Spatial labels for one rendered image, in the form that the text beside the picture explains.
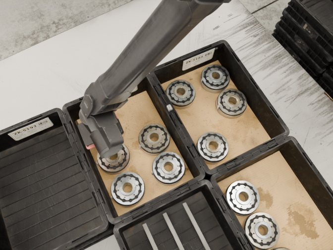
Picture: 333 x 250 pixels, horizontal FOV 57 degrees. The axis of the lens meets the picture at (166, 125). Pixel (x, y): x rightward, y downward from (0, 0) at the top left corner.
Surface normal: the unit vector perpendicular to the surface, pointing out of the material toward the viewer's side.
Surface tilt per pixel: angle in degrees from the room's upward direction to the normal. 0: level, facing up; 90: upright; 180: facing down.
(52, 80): 0
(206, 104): 0
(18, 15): 0
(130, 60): 62
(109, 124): 30
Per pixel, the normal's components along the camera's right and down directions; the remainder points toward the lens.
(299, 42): -0.84, 0.49
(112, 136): 0.52, -0.45
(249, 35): 0.04, -0.39
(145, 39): -0.69, 0.29
